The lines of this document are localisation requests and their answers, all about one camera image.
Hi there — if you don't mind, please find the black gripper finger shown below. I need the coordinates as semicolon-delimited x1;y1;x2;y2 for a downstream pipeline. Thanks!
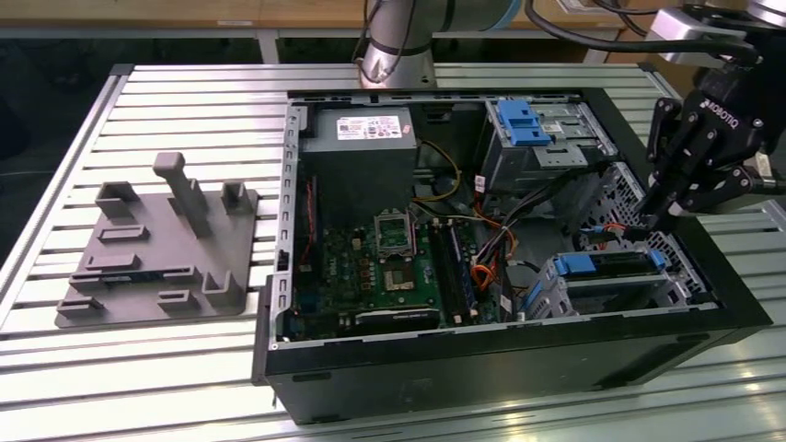
666;161;764;231
631;95;717;239

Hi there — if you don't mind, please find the RAM slot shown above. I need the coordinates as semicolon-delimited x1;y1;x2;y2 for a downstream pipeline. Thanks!
429;218;463;326

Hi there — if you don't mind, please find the grey power supply unit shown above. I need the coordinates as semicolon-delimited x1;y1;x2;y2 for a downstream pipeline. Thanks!
300;106;421;217

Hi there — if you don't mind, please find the orange wire with black plug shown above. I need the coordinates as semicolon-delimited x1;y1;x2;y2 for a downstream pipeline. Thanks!
602;223;653;241

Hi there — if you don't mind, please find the metal disk bay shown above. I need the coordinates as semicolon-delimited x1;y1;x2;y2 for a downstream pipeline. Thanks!
525;250;707;319

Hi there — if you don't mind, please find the hard disk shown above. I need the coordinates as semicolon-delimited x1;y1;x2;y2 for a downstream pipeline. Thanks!
551;250;670;278

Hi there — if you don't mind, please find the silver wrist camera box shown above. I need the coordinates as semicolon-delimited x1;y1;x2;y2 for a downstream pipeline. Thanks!
649;6;761;65

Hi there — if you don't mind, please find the blue drive cage latch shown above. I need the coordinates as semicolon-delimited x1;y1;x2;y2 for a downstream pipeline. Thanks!
498;99;551;147

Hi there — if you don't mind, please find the dark RAM stick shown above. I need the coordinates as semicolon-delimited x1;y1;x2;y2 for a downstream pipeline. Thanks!
100;273;167;284

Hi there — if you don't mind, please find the metal drive cage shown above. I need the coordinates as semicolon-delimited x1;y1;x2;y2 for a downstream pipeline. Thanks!
482;99;621;194

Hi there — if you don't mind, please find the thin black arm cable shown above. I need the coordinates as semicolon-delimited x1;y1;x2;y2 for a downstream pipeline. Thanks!
351;0;386;85

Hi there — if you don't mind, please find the black graphics card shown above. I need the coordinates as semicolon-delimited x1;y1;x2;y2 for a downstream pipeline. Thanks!
337;306;442;335

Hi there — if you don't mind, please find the orange wire loop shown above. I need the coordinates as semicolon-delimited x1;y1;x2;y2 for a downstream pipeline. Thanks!
470;262;501;296

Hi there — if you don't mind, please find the wooden desk with grey frame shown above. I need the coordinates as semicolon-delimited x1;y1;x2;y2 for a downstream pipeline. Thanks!
0;0;631;65

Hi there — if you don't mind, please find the black open PC case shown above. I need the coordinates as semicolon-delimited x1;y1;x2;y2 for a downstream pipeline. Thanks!
251;87;776;427

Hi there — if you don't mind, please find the grey plastic parts rack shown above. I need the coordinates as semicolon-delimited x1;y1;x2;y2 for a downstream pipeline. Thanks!
54;151;263;331

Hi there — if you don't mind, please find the black cable bundle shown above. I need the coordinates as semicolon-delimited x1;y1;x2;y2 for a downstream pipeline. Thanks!
501;163;622;229

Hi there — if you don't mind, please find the square chipset chip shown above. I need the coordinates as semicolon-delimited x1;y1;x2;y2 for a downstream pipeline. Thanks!
383;265;423;294

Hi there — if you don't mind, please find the multicolour wire bundle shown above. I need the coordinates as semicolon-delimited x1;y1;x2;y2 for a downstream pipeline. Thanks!
475;215;521;266

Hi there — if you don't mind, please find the CPU socket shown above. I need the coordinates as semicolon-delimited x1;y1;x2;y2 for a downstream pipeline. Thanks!
374;209;419;259

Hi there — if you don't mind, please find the yellow cable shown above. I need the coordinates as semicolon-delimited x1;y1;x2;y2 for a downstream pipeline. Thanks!
411;140;463;204

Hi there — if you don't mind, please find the green motherboard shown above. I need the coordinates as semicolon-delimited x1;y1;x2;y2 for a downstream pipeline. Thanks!
291;202;511;331

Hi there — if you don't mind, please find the thin red wire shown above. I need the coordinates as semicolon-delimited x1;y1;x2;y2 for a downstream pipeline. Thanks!
303;177;322;271

